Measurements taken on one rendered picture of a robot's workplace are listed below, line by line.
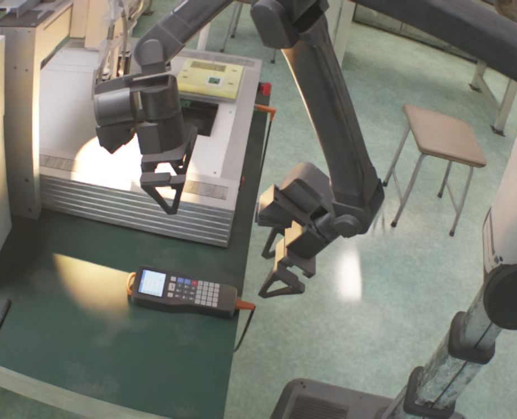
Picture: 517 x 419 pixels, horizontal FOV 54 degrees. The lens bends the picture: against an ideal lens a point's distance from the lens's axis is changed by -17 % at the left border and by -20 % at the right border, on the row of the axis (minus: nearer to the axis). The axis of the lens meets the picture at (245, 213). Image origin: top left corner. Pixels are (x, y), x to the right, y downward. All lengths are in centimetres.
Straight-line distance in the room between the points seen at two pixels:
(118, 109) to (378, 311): 163
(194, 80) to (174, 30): 69
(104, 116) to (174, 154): 12
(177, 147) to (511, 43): 55
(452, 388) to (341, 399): 55
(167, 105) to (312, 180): 25
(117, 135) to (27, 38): 31
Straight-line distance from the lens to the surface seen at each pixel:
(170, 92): 84
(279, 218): 96
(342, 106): 76
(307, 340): 211
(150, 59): 82
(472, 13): 58
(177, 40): 83
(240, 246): 126
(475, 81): 473
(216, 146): 133
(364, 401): 168
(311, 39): 69
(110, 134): 90
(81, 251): 121
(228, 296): 112
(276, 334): 210
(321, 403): 163
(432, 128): 259
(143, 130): 87
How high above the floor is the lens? 160
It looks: 39 degrees down
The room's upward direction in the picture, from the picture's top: 12 degrees clockwise
